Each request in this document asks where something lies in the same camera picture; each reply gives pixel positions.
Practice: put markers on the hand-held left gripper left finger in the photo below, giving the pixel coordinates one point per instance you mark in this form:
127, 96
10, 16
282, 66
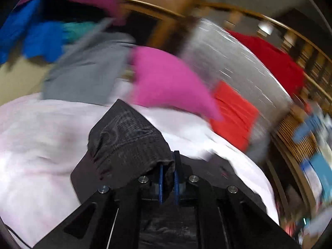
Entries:
160, 186

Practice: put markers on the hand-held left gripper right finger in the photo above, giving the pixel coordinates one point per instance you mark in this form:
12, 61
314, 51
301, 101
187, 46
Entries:
176, 189

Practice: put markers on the black quilted jacket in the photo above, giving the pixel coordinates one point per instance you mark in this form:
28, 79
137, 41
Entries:
124, 140

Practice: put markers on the orange-red cloth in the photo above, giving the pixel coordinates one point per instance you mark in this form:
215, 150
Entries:
234, 114

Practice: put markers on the wooden shelf unit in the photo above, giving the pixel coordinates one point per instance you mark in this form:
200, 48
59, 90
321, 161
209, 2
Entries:
290, 140

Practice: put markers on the white blanket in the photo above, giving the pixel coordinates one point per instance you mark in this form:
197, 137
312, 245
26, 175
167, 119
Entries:
39, 140

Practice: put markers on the grey cloth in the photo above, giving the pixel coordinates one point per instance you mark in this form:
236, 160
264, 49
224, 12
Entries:
88, 67

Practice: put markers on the small blue cloth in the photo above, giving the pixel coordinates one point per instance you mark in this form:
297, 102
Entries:
307, 129

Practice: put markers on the silver foil mat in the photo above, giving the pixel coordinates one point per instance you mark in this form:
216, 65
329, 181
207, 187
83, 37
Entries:
233, 54

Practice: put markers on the light blue box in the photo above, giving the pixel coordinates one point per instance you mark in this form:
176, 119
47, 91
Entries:
323, 173

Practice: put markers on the red cloth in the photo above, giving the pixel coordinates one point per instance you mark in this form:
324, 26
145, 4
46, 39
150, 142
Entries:
269, 57

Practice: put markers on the teal cloth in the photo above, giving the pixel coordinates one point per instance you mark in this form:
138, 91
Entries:
77, 31

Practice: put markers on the beige mattress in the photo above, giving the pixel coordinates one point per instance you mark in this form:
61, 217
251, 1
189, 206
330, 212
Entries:
18, 80

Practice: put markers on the wooden rail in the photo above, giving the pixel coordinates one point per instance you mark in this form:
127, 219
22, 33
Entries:
262, 15

